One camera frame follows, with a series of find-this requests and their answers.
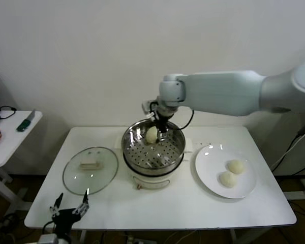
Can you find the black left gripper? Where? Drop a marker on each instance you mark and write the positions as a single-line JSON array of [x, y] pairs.
[[64, 217]]

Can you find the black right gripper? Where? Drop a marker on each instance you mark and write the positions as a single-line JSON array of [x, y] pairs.
[[162, 123]]

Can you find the white steamed baozi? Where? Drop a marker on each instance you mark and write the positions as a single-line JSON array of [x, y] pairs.
[[228, 179], [151, 136], [236, 167]]

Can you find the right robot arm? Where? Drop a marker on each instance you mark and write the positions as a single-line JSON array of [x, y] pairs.
[[231, 91]]

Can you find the perforated steel steamer basket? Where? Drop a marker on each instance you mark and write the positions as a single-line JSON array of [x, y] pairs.
[[137, 152]]

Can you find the white table leg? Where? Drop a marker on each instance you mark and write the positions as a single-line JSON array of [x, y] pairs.
[[233, 237], [82, 237]]

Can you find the white electric cooker base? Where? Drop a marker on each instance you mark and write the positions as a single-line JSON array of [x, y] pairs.
[[152, 181]]

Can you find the white round plate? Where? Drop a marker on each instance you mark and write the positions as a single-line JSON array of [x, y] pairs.
[[211, 162]]

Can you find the white side table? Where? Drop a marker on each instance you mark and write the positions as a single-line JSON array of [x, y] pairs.
[[12, 137]]

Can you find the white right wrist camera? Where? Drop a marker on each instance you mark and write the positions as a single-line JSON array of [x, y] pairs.
[[147, 106]]

